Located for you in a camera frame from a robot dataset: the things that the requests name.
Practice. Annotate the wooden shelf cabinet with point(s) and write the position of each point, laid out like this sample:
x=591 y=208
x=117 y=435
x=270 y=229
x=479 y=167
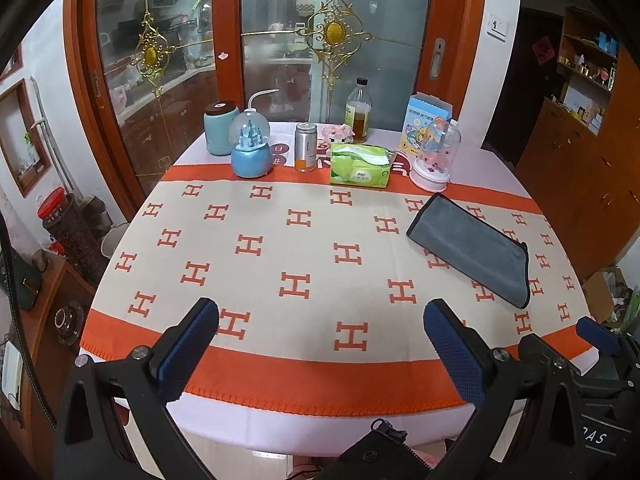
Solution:
x=585 y=125

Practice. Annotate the low wooden cabinet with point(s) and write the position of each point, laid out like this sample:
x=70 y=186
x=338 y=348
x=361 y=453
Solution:
x=50 y=325

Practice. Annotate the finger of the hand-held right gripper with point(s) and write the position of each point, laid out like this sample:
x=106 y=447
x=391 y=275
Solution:
x=597 y=335

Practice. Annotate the dark green bag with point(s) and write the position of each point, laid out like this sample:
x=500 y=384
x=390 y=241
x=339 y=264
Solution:
x=20 y=280

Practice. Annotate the white printed tablecloth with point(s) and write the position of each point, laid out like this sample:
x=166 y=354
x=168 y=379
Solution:
x=300 y=142

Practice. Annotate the pink glass dome ornament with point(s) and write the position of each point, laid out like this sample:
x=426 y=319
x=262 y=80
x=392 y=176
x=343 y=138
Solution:
x=436 y=157

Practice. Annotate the white pole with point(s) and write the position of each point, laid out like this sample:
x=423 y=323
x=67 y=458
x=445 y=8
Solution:
x=47 y=130

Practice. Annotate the pink toy figure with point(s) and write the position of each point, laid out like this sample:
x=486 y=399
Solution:
x=339 y=134

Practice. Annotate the orange wooden glass door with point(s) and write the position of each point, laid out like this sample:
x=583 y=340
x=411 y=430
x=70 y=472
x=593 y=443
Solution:
x=280 y=50

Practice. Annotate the black zippered jacket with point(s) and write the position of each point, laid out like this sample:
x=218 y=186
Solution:
x=385 y=452

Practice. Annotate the red-lidded glass jar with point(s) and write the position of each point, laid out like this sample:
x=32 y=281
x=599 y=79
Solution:
x=75 y=240

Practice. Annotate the cardboard box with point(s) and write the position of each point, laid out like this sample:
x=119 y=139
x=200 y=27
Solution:
x=597 y=292

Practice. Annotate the white wall switch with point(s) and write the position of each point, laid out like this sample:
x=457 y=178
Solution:
x=498 y=27

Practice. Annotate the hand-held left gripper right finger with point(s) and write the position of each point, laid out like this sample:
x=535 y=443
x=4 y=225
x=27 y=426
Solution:
x=455 y=355

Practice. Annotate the white bucket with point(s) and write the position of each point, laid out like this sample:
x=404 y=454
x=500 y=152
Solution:
x=112 y=246

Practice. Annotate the glass bottle with yellow liquid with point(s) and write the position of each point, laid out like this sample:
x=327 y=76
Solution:
x=357 y=115

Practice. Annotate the green tissue pack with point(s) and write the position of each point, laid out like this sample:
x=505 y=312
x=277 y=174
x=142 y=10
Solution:
x=361 y=166

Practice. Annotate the blue castle snow globe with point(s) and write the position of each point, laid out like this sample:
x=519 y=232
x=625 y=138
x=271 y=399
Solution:
x=250 y=152

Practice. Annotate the silver metal can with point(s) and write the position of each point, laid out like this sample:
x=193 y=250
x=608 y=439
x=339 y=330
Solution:
x=306 y=147

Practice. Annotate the wooden wall frame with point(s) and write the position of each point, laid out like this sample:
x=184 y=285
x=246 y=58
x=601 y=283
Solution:
x=22 y=137

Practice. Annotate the white gooseneck spout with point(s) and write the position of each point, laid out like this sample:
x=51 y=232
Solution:
x=260 y=96

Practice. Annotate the orange patterned table blanket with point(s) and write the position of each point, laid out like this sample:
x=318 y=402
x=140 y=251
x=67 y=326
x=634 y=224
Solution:
x=300 y=260

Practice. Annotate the colourful cartoon carton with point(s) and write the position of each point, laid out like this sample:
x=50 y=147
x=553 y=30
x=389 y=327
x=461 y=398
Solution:
x=420 y=130

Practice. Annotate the teal canister with brown lid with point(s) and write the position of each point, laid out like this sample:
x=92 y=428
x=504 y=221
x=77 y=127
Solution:
x=219 y=127

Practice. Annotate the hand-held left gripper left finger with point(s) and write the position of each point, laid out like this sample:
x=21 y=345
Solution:
x=187 y=350

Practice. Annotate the red lidded jar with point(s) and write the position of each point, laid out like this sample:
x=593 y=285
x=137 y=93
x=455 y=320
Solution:
x=52 y=210

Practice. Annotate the grey towel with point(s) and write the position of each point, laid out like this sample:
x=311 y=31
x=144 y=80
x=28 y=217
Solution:
x=472 y=247

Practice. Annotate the round metal dish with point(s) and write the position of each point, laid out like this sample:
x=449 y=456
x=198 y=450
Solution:
x=67 y=317

